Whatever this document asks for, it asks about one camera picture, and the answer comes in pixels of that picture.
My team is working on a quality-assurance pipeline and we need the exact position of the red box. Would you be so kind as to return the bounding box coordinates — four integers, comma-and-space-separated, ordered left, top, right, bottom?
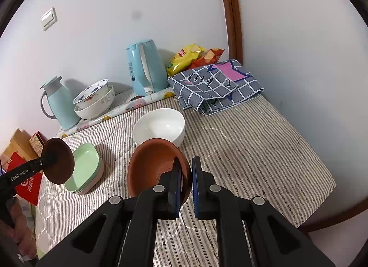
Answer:
6, 152, 43, 206

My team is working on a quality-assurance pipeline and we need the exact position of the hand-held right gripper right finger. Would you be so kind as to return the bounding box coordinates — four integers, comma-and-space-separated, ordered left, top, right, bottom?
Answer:
192, 156, 337, 267

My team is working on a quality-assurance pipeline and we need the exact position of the yellow snack bag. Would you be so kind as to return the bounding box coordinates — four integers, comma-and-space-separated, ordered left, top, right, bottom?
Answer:
166, 43, 206, 77

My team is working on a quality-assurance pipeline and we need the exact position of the green plate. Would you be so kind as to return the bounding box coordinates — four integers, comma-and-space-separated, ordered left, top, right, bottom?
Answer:
65, 144, 101, 191

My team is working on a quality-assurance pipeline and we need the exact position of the light blue thermos jug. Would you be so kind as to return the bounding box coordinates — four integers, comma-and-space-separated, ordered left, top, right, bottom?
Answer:
40, 75, 81, 131

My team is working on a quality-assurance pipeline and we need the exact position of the grey checkered cloth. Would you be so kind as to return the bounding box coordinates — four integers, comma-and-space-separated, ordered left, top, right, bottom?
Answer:
167, 59, 264, 116

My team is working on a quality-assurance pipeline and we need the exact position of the large white bowl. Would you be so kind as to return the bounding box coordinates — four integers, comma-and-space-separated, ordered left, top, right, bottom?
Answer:
133, 108, 185, 149

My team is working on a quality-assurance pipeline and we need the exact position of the white patterned bowl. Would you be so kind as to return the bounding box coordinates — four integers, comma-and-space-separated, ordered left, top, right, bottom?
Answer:
74, 84, 115, 120

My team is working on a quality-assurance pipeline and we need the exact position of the pink plate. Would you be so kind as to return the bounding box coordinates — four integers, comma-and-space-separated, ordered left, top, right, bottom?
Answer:
73, 160, 104, 195

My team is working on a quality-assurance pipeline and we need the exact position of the light blue electric kettle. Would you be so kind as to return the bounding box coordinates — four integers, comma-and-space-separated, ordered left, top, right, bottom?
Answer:
125, 38, 168, 97

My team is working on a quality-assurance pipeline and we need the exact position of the white light switch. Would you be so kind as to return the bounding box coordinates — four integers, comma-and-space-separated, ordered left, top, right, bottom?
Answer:
40, 7, 58, 31

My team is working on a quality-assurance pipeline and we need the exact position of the small brown bowl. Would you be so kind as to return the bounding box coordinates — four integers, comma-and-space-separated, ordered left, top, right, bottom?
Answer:
42, 137, 75, 185
127, 138, 192, 207

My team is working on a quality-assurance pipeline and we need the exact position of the orange snack bag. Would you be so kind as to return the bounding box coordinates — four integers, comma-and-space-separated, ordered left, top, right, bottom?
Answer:
191, 48, 225, 69

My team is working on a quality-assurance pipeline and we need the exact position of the brown baseboard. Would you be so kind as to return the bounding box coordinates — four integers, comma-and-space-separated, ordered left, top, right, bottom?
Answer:
299, 195, 368, 233

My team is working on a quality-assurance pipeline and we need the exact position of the patterned gift box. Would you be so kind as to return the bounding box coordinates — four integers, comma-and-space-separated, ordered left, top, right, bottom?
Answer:
28, 131, 48, 158

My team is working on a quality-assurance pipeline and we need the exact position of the blue plate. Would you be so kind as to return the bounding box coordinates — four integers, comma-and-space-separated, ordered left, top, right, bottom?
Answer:
66, 156, 103, 193

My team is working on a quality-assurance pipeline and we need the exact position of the brown wooden door frame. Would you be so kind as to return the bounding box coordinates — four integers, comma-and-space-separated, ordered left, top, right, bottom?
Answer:
216, 0, 243, 64

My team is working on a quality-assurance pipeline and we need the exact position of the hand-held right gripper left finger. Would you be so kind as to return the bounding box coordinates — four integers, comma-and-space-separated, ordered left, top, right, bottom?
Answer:
36, 156, 184, 267

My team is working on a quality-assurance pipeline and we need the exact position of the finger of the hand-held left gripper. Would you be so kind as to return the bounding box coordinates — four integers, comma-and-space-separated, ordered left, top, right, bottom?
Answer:
38, 154, 58, 171

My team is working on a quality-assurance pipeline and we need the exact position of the fruit printed rolled sheet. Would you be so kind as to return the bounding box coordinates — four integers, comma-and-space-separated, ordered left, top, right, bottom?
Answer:
56, 87, 176, 139

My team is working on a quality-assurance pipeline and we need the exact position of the striped tablecloth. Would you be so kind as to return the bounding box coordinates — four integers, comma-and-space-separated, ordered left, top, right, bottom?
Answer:
34, 94, 336, 267

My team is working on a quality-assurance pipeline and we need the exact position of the blue floral bowl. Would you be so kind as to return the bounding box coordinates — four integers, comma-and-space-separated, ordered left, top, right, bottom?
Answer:
72, 78, 110, 109

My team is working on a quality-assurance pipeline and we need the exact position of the person's left hand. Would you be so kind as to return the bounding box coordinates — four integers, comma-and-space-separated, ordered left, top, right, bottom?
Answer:
0, 196, 36, 260

